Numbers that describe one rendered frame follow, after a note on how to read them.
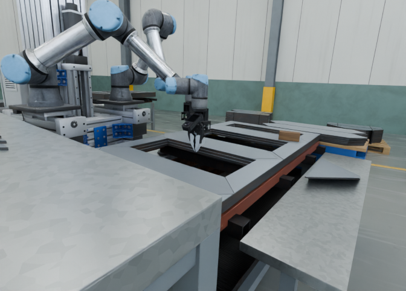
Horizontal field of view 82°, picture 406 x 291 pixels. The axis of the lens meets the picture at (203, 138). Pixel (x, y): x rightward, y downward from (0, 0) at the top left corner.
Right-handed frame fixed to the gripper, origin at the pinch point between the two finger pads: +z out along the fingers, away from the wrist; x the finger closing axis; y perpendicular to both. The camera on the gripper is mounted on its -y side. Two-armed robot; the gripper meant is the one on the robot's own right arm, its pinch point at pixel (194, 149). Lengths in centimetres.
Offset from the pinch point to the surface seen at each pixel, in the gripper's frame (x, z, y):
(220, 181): -29.0, 0.8, -21.5
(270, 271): -30, 86, 46
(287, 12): 204, -247, 677
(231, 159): -15.5, 3.2, 8.3
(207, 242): -55, -14, -66
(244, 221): -41.1, 8.6, -26.1
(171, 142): 24.4, 2.8, 8.4
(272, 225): -47, 11, -19
